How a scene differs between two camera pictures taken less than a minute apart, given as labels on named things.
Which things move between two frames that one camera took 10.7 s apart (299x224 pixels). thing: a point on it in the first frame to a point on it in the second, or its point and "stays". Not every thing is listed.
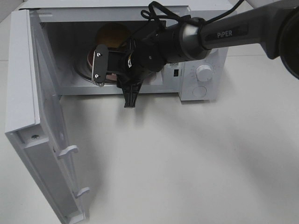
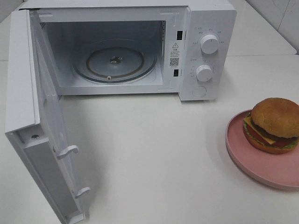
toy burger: (113, 34) to (273, 127)
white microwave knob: (204, 73) stays
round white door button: (199, 91) stays
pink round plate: (89, 63) to (279, 170)
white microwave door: (34, 122) stays
